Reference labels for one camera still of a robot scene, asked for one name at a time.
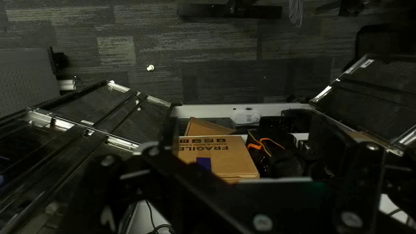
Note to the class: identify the small white plastic object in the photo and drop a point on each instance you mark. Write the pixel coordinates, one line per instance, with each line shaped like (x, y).
(245, 115)

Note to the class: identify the brown fragile cardboard box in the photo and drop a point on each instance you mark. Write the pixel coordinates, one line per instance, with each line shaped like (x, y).
(225, 156)

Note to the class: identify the black furniture base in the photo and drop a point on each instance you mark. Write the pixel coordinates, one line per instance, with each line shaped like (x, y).
(229, 9)

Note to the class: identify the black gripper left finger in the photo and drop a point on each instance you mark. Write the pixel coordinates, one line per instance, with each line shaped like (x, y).
(102, 189)

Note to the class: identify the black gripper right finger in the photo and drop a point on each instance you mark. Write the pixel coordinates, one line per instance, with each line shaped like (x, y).
(359, 185)

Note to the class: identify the grey panel with black bracket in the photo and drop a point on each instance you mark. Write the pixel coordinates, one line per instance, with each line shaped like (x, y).
(27, 78)

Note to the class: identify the plain brown cardboard piece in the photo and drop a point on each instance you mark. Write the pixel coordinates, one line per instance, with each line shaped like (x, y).
(206, 127)

